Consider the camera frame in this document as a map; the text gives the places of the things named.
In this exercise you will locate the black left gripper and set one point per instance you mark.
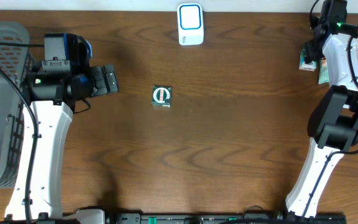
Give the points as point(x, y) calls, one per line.
point(104, 87)

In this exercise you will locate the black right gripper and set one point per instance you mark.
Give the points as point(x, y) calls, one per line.
point(311, 49)

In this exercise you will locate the small teal box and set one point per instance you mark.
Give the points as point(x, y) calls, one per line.
point(312, 66)

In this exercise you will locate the teal candy pouch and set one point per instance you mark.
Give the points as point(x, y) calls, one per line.
point(323, 72)

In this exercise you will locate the black round-logo packet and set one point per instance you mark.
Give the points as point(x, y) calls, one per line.
point(162, 96)

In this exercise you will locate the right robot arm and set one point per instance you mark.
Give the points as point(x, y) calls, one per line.
point(333, 125)

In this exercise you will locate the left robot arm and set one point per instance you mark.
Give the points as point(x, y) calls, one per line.
point(51, 91)

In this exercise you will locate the white barcode scanner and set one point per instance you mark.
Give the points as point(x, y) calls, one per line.
point(190, 24)

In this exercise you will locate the grey plastic shopping basket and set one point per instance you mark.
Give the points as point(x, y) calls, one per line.
point(16, 62)

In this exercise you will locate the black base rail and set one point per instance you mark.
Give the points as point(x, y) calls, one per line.
point(251, 215)

